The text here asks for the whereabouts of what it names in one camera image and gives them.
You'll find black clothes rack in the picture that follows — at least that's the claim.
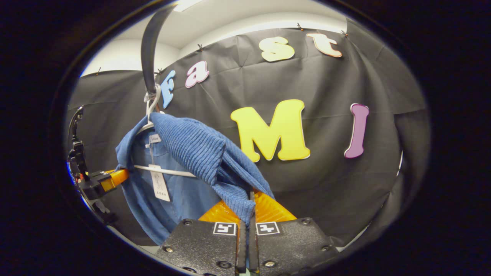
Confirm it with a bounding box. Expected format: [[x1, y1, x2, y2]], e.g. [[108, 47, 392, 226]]
[[141, 3, 179, 96]]

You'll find black backdrop cloth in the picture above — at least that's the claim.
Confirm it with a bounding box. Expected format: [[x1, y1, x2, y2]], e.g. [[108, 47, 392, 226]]
[[65, 19, 432, 248]]

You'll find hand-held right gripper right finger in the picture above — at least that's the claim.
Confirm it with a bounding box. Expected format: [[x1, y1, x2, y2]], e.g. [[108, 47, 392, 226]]
[[249, 191, 340, 275]]

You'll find blue corduroy jacket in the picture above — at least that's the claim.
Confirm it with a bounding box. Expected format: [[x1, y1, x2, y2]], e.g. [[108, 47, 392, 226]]
[[115, 112, 275, 246]]

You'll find white hanger with taped hook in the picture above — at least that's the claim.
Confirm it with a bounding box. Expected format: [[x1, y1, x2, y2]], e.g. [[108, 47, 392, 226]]
[[134, 84, 196, 179]]

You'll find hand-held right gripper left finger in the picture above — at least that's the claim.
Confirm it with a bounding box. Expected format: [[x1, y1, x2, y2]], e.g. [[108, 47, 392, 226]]
[[155, 199, 247, 275]]

